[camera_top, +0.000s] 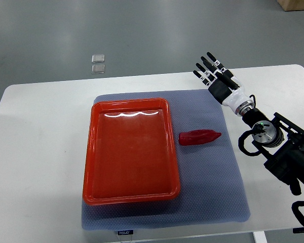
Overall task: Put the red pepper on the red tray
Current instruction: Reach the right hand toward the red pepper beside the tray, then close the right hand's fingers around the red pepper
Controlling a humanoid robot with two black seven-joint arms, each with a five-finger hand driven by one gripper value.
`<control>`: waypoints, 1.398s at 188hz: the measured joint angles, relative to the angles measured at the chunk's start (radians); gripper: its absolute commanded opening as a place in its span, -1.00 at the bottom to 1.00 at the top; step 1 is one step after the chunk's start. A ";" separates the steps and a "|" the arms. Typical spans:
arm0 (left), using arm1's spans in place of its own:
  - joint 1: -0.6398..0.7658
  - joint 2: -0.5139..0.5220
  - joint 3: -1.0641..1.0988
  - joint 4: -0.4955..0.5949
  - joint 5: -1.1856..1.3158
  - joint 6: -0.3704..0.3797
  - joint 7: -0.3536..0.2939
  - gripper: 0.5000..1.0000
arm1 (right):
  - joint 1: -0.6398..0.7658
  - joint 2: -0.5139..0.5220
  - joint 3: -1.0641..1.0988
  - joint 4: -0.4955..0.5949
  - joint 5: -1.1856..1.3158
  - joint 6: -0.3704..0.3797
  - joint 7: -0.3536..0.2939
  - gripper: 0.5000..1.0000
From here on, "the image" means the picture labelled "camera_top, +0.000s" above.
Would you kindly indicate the black label tag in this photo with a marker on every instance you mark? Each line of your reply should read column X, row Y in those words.
column 126, row 232

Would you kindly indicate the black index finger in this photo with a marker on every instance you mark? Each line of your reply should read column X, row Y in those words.
column 216, row 62

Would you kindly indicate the blue-grey mesh mat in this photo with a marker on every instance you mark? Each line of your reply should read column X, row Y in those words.
column 212, row 189

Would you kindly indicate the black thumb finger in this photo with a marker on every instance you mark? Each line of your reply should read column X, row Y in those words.
column 227, row 79

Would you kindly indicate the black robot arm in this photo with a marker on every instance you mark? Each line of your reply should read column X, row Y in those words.
column 270, row 101

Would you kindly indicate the upper floor metal plate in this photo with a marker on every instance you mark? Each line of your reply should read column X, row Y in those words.
column 98, row 58

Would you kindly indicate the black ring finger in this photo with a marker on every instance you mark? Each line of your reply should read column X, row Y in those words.
column 202, row 70

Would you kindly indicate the cardboard box corner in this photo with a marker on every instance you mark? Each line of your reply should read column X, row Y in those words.
column 291, row 5

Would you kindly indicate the red plastic tray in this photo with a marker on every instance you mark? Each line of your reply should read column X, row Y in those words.
column 131, row 153

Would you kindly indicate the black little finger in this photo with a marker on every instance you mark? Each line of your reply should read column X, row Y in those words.
column 207, row 78

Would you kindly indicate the white table leg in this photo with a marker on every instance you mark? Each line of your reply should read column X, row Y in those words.
column 259, row 237

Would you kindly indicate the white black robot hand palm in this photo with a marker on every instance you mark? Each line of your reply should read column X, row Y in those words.
column 233, row 98

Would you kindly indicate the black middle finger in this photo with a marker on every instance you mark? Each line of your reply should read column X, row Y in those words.
column 212, row 68

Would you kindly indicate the red pepper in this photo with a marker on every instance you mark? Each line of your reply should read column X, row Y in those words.
column 197, row 137

